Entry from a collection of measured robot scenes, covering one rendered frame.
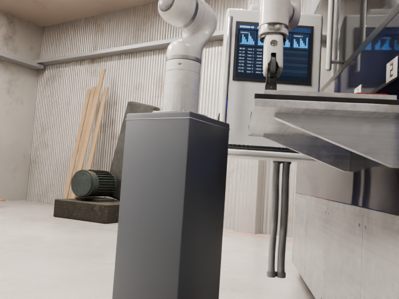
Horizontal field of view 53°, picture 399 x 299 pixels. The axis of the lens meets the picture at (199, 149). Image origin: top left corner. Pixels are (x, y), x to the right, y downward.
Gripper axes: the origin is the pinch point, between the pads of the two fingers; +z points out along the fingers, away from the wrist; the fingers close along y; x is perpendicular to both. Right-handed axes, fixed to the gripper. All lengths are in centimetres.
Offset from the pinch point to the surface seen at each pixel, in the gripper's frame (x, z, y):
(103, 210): 177, 73, 390
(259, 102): 3.4, 5.4, -10.8
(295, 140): -14, 8, 48
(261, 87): -2, -22, 89
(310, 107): -9.3, 6.2, -10.8
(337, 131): -18.2, 10.9, -2.3
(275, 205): -12, 37, 100
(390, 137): -32.1, 11.7, -2.4
